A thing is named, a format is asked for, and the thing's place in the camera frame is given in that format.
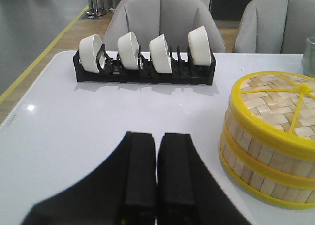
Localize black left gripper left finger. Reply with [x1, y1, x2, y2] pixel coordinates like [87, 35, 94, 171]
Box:
[22, 132, 157, 225]

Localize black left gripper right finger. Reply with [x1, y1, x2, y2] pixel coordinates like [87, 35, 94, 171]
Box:
[157, 133, 249, 225]

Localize bamboo steamer tier yellow rims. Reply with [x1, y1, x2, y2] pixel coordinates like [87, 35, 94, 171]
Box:
[220, 110, 315, 190]

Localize yellow bamboo steamer lid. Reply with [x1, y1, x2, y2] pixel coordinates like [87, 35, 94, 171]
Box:
[229, 71, 315, 161]

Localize bamboo steamer tier base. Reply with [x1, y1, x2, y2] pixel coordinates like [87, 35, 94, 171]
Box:
[219, 144, 315, 209]

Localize black dish rack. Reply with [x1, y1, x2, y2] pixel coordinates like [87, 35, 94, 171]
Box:
[73, 45, 216, 85]

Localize white ceramic bowl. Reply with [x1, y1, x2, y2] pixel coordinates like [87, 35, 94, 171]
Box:
[78, 34, 103, 73]
[188, 26, 211, 66]
[149, 34, 172, 74]
[117, 32, 139, 70]

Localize grey chair left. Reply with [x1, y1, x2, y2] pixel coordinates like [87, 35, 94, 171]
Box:
[103, 0, 226, 53]

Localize grey chair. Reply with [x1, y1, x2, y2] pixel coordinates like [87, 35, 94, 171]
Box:
[233, 0, 315, 54]
[103, 0, 226, 53]

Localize green electric cooking pot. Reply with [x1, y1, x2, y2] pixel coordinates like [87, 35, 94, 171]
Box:
[301, 37, 315, 78]

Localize grey chair right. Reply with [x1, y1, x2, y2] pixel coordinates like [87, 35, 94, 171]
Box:
[233, 0, 315, 54]

